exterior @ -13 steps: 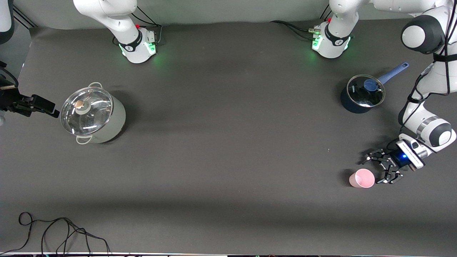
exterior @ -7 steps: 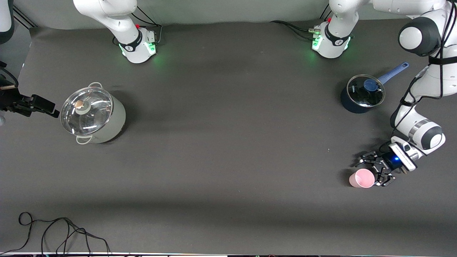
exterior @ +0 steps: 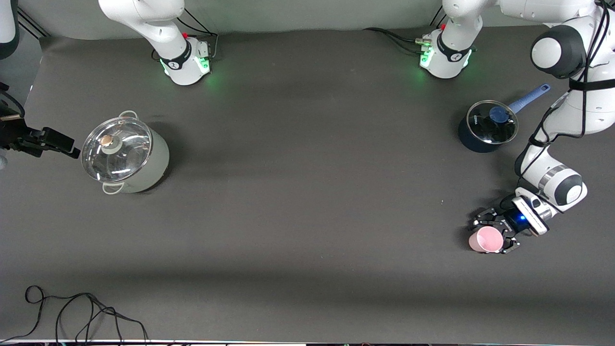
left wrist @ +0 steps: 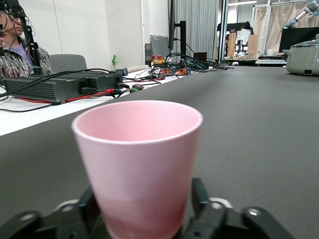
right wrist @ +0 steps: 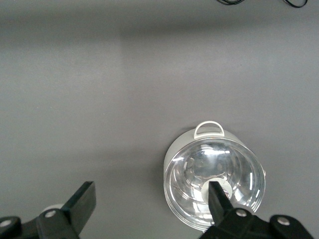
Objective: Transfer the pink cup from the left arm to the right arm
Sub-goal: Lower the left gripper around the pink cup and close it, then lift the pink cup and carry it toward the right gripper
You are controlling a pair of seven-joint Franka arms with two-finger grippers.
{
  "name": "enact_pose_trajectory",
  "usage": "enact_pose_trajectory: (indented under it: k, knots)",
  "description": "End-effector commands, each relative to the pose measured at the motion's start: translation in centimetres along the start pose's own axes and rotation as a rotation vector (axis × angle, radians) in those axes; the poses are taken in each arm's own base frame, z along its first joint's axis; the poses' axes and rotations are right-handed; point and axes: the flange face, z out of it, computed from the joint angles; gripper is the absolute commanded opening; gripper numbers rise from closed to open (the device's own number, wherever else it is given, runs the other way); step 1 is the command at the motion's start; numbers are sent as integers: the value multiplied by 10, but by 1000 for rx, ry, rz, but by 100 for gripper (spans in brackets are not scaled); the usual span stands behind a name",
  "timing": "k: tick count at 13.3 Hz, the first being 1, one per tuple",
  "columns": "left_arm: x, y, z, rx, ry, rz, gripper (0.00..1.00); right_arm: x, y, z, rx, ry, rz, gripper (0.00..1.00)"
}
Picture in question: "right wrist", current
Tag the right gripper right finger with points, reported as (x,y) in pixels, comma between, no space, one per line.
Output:
(224,219)

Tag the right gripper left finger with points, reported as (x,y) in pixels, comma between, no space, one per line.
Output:
(79,206)

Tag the large glass pot lid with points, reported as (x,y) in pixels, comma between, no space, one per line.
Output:
(224,161)

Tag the pale green cooking pot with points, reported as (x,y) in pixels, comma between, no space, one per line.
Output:
(179,147)

